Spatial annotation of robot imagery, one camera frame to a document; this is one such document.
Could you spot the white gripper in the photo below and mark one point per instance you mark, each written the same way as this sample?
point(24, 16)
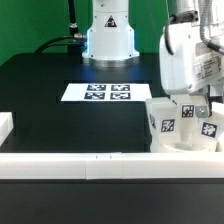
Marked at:
point(192, 65)

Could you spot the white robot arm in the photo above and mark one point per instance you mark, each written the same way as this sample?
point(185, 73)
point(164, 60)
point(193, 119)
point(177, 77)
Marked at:
point(110, 41)

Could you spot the white marker sheet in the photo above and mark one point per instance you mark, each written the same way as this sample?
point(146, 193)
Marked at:
point(106, 92)

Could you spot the white front fence bar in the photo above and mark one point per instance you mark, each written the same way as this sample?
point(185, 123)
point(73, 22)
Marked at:
point(110, 166)

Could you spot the white fence bar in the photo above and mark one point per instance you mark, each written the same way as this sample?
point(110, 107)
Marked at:
point(6, 125)
point(110, 166)

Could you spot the white left fence bar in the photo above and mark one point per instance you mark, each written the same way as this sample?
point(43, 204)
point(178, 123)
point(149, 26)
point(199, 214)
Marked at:
point(6, 125)

